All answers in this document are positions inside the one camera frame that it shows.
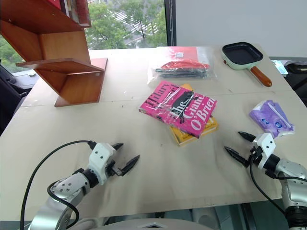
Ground clear plastic zip bag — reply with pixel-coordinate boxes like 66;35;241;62
146;46;217;86

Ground yellow book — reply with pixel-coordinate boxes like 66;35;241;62
169;83;219;147

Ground red pouch in bag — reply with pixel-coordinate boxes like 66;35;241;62
160;60;210;73

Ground wooden zigzag bookshelf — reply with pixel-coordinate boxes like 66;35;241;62
0;0;108;108

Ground green trees outside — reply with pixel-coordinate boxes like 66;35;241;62
0;0;168;72

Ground black window frame post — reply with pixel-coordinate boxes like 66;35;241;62
164;0;177;47

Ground black pens bundle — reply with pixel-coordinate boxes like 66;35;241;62
154;68;208;79

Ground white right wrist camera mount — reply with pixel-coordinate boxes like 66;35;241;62
251;133;277;170

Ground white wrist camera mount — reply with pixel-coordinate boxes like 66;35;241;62
88;142;118;185
251;133;277;170

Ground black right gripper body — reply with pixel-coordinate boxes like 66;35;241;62
248;146;263;166

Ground pink Hilary Mantel book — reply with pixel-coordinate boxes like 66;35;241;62
138;80;218;139

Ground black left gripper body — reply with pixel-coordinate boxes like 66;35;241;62
106;161;123;177

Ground purple tissue pack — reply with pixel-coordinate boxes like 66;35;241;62
249;99;295;139

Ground light blue packet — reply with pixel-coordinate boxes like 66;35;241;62
272;59;289;76

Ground black office chair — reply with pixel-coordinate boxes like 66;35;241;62
284;60;307;107

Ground dark chair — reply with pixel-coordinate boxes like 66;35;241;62
0;64;33;136

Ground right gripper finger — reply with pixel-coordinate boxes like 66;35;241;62
237;131;258;144
224;146;250;168

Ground mint green square frying pan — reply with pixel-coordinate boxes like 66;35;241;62
221;42;273;88

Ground red and white booklet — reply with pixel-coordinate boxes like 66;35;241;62
167;46;200;63

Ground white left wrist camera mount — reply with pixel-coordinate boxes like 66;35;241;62
88;142;118;185

